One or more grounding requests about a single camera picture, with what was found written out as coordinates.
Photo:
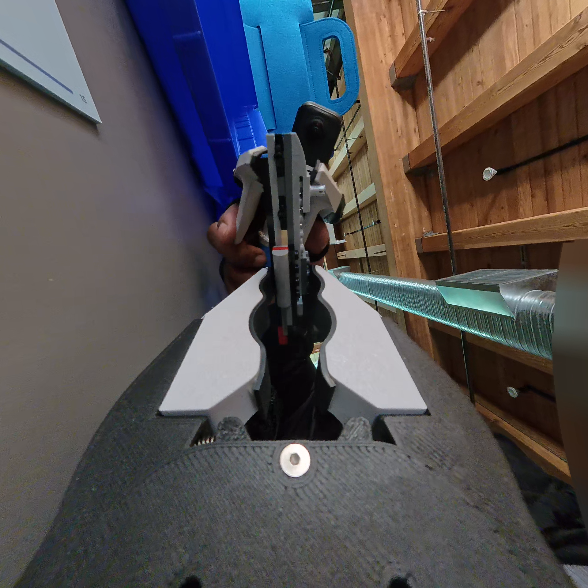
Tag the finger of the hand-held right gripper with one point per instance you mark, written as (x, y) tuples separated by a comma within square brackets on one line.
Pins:
[(333, 197), (248, 193)]

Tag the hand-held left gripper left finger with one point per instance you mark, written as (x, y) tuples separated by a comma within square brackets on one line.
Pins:
[(216, 363)]

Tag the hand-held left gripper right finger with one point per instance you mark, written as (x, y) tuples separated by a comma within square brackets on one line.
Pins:
[(372, 363)]

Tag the grey brick model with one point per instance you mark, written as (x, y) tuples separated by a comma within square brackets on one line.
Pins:
[(287, 206)]

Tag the blue plastic bin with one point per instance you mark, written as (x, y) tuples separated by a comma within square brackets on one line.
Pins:
[(193, 92)]

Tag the grey desk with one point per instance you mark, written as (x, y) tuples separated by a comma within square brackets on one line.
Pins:
[(92, 275)]

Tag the person's right hand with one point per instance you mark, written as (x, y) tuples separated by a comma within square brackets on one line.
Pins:
[(239, 266)]

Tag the blue felt bag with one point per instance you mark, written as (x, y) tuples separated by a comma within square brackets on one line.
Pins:
[(285, 55)]

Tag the metal ceiling pipe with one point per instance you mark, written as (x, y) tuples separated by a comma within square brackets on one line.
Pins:
[(436, 138)]

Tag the hanging ceiling spot lamp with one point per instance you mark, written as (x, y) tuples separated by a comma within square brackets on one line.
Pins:
[(512, 392), (489, 173)]

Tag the brick instruction booklet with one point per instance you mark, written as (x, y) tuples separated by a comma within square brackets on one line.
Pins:
[(36, 46)]

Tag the silver ventilation duct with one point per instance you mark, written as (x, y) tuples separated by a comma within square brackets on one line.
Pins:
[(413, 298)]

